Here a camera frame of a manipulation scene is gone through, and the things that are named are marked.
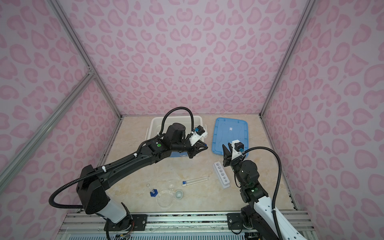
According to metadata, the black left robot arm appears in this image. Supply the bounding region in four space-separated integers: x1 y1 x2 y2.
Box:
76 123 208 231

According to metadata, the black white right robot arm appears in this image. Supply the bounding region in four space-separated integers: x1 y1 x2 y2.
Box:
223 140 305 240

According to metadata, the white test tube rack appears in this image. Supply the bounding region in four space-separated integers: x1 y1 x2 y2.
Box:
213 161 231 189

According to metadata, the blue plastic bin lid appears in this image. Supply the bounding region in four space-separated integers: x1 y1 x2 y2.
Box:
212 118 249 155

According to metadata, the white plastic storage bin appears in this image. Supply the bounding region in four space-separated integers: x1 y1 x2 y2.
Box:
146 116 207 158

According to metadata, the clear glass petri dish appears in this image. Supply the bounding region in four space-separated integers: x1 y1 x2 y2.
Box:
156 190 174 209

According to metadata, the small cylinder blue hexagonal base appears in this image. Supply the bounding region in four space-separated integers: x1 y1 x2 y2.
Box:
147 184 158 197

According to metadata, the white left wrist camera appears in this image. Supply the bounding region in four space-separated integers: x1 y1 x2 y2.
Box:
188 125 208 146

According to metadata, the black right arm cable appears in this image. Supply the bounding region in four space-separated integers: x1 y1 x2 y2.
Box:
241 146 284 240

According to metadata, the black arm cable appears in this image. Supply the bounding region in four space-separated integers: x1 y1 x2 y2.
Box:
241 146 284 240
48 106 195 210

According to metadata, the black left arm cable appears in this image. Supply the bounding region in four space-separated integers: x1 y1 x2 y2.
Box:
48 106 195 210

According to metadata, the diagonal aluminium frame bar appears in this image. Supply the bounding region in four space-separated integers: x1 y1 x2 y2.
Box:
1 71 95 193

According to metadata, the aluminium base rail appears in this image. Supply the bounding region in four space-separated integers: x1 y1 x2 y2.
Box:
55 210 319 240

